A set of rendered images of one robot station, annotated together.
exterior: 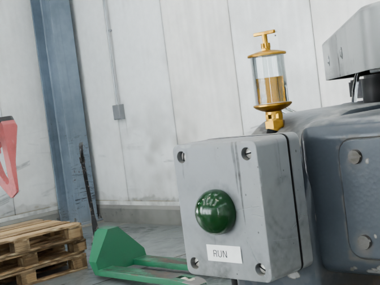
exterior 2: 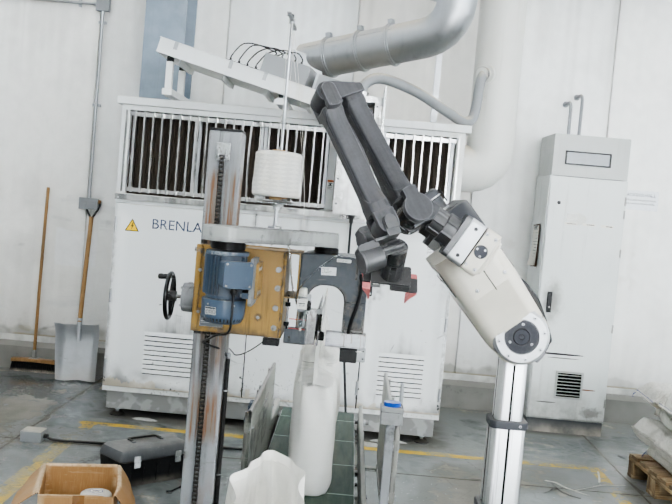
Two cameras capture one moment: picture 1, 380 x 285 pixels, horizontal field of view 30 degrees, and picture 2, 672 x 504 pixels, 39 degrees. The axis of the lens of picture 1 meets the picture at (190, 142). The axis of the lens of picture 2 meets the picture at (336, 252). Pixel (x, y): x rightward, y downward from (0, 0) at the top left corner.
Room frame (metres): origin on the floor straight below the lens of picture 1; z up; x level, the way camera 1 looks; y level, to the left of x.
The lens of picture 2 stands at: (2.95, 2.28, 1.53)
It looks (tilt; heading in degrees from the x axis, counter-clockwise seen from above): 3 degrees down; 225
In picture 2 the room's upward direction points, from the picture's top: 5 degrees clockwise
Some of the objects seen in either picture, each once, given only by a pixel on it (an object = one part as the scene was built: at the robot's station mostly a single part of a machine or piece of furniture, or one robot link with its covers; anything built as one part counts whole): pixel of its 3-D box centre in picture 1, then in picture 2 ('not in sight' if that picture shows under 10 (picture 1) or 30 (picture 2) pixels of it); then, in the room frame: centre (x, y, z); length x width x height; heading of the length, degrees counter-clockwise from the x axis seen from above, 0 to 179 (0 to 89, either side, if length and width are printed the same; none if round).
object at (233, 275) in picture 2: not in sight; (235, 278); (0.99, -0.18, 1.25); 0.10 x 0.08 x 0.12; 160
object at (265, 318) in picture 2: not in sight; (241, 288); (0.76, -0.43, 1.18); 0.34 x 0.25 x 0.31; 135
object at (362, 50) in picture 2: not in sight; (284, 63); (-0.94, -2.29, 2.38); 1.53 x 0.53 x 0.61; 135
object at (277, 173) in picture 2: not in sight; (277, 174); (0.84, -0.18, 1.61); 0.17 x 0.17 x 0.17
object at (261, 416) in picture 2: not in sight; (260, 430); (0.36, -0.72, 0.53); 1.05 x 0.02 x 0.41; 45
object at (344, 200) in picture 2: not in sight; (356, 157); (-1.19, -1.82, 1.82); 0.51 x 0.27 x 0.71; 45
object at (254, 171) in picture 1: (241, 204); not in sight; (0.47, -0.03, 1.28); 0.08 x 0.05 x 0.09; 45
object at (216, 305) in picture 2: not in sight; (224, 286); (0.95, -0.28, 1.21); 0.15 x 0.15 x 0.25
